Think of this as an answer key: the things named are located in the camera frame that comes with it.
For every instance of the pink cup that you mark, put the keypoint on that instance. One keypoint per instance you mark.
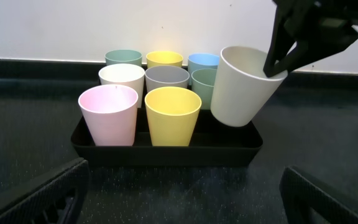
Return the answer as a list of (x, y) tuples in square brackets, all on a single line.
[(109, 121)]

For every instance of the grey cup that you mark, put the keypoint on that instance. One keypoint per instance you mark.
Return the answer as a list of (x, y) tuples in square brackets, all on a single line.
[(166, 76)]

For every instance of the white cup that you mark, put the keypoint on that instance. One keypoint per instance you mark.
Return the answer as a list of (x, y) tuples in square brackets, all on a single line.
[(238, 93), (123, 74)]

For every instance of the green cup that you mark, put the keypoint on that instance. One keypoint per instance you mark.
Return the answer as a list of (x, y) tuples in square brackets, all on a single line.
[(202, 87), (123, 56)]

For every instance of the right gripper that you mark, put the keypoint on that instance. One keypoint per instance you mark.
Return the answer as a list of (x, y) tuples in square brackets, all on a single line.
[(322, 12)]

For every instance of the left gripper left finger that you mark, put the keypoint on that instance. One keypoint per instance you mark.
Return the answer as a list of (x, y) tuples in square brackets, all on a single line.
[(36, 202)]

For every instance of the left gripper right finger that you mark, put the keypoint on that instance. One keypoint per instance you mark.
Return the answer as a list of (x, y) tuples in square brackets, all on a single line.
[(315, 202)]

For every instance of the black tray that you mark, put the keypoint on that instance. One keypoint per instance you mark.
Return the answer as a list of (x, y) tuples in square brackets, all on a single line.
[(166, 155)]

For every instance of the yellow cup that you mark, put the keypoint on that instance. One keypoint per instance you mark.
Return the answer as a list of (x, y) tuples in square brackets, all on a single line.
[(163, 57), (171, 124)]

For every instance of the blue cup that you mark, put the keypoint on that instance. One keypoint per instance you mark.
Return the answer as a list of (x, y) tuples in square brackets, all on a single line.
[(202, 60)]

